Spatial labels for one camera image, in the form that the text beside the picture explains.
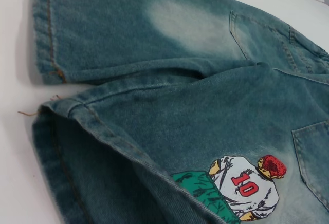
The blue denim shorts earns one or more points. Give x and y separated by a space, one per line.
180 100

